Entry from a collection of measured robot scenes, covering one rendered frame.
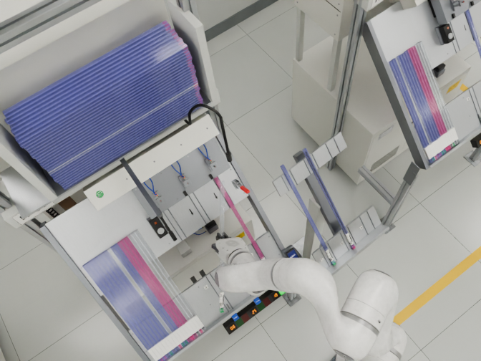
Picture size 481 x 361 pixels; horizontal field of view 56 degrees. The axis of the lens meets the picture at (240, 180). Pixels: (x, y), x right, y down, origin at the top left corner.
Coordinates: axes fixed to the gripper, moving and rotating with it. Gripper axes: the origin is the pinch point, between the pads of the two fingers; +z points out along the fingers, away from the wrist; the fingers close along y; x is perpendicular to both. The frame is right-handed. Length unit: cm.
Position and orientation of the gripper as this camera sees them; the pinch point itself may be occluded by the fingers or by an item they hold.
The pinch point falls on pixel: (222, 238)
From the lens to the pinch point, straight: 166.6
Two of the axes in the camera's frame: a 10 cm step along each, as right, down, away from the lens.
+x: -0.8, 9.4, 3.4
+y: -9.2, 0.6, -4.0
